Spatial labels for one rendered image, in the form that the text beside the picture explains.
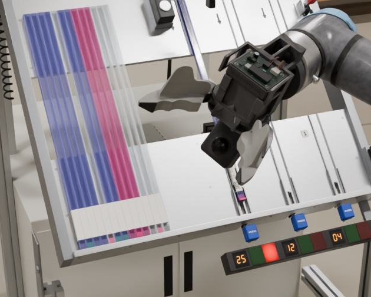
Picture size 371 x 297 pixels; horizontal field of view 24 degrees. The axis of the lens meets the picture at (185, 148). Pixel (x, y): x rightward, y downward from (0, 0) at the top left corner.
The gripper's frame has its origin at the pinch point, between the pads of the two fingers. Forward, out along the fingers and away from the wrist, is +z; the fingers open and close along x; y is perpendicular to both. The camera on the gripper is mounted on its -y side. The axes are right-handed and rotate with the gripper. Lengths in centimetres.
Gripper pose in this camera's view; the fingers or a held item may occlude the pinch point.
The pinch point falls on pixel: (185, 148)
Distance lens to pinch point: 96.0
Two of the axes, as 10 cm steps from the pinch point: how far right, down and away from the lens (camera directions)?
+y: 3.1, -6.8, -6.6
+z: -5.7, 4.2, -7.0
